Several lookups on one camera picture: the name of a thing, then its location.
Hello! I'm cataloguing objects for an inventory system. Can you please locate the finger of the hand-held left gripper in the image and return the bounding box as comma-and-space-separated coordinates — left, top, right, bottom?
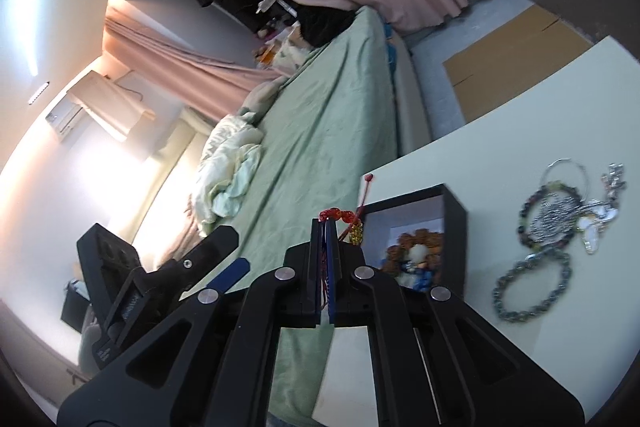
150, 226, 240, 303
200, 257, 251, 295

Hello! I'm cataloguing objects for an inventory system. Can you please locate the red string bracelet gold charm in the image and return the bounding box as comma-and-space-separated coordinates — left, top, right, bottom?
319, 173, 376, 308

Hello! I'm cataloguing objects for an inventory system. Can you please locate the beige bed base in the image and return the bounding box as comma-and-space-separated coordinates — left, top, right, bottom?
389, 29, 434, 158

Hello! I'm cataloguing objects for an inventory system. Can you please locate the beige padded headboard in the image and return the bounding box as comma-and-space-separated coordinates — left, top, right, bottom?
131, 122, 203, 258

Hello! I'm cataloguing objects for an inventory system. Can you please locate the white drying rack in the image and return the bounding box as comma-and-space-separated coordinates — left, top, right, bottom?
255, 0, 301, 16

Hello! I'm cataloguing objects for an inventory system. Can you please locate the dark bead bracelet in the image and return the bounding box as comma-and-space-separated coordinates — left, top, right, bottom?
492, 249, 572, 323

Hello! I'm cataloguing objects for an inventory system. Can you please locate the white air conditioner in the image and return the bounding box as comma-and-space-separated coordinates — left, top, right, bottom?
45, 99, 87, 144

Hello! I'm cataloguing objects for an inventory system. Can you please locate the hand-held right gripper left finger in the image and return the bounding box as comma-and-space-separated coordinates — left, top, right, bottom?
57, 218, 329, 427

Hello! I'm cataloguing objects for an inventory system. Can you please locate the silver chain necklace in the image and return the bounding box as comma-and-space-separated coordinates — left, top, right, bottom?
532, 199, 581, 240

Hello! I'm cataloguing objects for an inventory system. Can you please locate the bed with green sheet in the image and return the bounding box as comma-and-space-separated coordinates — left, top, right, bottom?
187, 4, 401, 424

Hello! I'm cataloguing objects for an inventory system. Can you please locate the pink window curtain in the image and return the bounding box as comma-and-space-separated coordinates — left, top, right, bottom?
102, 4, 287, 124

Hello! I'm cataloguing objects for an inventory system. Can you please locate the silver charm pendant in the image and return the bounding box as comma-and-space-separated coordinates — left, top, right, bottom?
600, 163, 627, 212

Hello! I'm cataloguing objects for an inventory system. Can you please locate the grey pillow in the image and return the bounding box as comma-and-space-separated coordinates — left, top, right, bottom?
239, 76, 292, 120

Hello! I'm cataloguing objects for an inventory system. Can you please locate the black cloth bundle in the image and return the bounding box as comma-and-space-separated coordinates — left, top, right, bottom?
297, 4, 359, 48

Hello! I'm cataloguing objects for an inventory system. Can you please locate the cream crumpled quilt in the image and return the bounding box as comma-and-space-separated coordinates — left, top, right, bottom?
192, 113, 266, 228

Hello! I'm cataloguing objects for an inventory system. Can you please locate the multicolour bead bracelet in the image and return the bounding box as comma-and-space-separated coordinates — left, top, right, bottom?
519, 186, 585, 252

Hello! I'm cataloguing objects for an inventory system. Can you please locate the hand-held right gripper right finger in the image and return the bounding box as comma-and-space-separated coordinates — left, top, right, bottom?
327, 221, 586, 427

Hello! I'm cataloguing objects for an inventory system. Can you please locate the pink folded blanket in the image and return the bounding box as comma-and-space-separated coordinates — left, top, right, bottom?
167, 192, 207, 260

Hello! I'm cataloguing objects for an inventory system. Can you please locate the clutter of toys and boxes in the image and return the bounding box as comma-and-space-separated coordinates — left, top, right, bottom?
251, 21, 307, 68

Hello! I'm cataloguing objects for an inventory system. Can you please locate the brown wooden bead bracelet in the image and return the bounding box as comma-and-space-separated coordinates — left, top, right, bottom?
380, 229, 446, 293

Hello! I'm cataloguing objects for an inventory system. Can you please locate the hanging beige cloth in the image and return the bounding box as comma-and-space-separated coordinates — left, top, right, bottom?
67, 72, 154, 144

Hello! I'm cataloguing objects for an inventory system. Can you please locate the flat brown cardboard sheet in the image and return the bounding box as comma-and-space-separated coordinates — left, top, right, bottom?
442, 4, 594, 125

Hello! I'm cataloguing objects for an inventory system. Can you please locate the black jewelry box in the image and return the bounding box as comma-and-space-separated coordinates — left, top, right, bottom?
357, 183, 468, 303

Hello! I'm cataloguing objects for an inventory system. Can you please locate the thin silver hoop bangle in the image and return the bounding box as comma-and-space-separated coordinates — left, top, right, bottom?
542, 158, 590, 200

